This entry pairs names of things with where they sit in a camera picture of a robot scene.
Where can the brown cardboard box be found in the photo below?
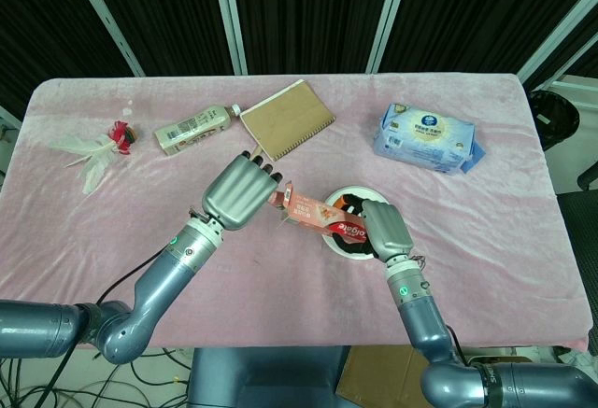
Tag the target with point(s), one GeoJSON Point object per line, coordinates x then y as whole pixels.
{"type": "Point", "coordinates": [374, 373]}

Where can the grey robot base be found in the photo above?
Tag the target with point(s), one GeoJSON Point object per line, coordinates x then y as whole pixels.
{"type": "Point", "coordinates": [261, 377]}

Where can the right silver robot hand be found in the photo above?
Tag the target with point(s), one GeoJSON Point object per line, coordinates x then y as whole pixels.
{"type": "Point", "coordinates": [387, 233]}

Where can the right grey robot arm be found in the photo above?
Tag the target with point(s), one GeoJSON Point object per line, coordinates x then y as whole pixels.
{"type": "Point", "coordinates": [448, 342]}

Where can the blue tissue pack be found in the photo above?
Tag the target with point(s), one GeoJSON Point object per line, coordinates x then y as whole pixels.
{"type": "Point", "coordinates": [427, 139]}

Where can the brown pen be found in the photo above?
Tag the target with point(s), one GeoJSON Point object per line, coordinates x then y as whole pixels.
{"type": "Point", "coordinates": [253, 152]}

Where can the red toothpaste box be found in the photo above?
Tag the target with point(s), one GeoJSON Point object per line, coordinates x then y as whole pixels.
{"type": "Point", "coordinates": [317, 216]}

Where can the black round stool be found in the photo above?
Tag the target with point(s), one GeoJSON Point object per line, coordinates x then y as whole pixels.
{"type": "Point", "coordinates": [553, 116]}

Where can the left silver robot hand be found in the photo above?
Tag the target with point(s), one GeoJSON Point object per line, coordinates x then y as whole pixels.
{"type": "Point", "coordinates": [238, 192]}

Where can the brown spiral notebook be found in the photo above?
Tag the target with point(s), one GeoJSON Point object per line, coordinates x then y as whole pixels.
{"type": "Point", "coordinates": [289, 120]}

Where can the beige drink bottle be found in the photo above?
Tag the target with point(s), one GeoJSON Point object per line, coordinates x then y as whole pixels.
{"type": "Point", "coordinates": [194, 129]}

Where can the pink table cloth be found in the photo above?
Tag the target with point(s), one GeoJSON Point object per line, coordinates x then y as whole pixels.
{"type": "Point", "coordinates": [140, 221]}

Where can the white round plate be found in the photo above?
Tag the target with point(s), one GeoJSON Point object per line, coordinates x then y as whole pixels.
{"type": "Point", "coordinates": [345, 221]}

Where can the white feather shuttlecock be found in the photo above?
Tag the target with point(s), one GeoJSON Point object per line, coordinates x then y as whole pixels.
{"type": "Point", "coordinates": [100, 151]}

